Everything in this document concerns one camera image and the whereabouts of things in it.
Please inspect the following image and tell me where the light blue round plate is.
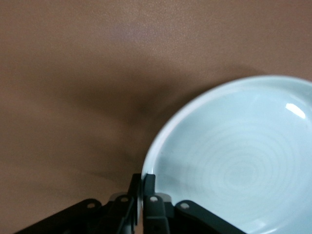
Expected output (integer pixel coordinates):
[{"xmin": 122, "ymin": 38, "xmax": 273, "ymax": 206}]
[{"xmin": 140, "ymin": 77, "xmax": 312, "ymax": 234}]

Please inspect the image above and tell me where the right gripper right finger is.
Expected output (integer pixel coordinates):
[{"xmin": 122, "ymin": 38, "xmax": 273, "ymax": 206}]
[{"xmin": 142, "ymin": 174, "xmax": 244, "ymax": 234}]

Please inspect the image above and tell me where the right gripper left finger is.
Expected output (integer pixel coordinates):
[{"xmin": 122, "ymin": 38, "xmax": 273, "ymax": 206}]
[{"xmin": 14, "ymin": 173, "xmax": 142, "ymax": 234}]

